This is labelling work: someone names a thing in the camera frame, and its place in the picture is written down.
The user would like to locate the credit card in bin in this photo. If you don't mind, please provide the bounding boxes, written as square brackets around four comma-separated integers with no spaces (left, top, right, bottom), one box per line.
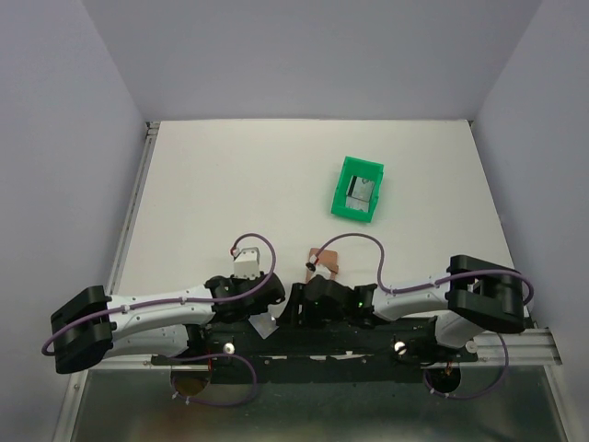
[345,176,375,213]

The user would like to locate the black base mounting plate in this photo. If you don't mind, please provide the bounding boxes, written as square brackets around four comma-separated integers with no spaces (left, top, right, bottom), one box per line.
[151,318,478,384]

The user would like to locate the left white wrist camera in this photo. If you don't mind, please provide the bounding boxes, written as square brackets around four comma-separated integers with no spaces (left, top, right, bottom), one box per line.
[230,247,260,280]

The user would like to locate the aluminium extrusion rail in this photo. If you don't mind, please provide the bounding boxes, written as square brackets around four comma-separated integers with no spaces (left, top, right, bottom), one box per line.
[474,329,562,366]

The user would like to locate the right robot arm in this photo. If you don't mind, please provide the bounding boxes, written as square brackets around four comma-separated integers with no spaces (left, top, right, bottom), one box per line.
[278,255,533,361]

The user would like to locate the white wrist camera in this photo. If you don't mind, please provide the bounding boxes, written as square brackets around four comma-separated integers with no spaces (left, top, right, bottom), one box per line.
[230,247,260,280]
[305,262,339,284]

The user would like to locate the tan leather card holder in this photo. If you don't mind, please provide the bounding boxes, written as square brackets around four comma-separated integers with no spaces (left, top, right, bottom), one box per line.
[306,250,339,282]

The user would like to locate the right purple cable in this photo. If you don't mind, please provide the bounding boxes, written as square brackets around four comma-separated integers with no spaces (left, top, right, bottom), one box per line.
[310,232,537,402]

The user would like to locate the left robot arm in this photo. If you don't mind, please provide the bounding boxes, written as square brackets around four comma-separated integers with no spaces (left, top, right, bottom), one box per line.
[41,273,285,375]

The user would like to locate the green plastic bin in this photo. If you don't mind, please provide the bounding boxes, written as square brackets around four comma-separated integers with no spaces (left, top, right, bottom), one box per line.
[330,157,384,223]

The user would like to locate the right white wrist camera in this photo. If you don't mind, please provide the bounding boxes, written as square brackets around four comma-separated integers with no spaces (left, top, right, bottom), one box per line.
[305,262,339,284]

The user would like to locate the silver VIP credit card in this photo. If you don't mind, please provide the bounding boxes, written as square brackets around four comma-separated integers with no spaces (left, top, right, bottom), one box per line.
[249,312,279,340]

